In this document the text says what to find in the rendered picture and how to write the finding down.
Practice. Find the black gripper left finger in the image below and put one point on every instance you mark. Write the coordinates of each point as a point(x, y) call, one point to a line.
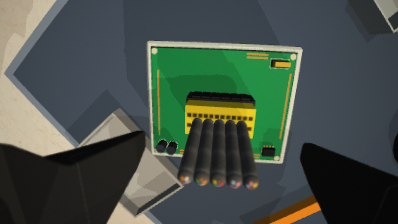
point(78, 186)

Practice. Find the grey tray floor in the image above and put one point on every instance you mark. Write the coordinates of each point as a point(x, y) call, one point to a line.
point(149, 180)

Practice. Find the yellow power plug with grey cables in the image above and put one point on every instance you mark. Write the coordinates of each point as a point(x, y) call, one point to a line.
point(218, 146)

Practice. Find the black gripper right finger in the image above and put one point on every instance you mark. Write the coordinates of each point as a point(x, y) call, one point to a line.
point(348, 191)

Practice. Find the dark grey work mat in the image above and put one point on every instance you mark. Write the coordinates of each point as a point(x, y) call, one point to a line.
point(88, 58)

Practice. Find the black cylindrical capacitors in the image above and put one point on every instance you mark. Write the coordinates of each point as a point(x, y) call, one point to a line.
point(171, 149)

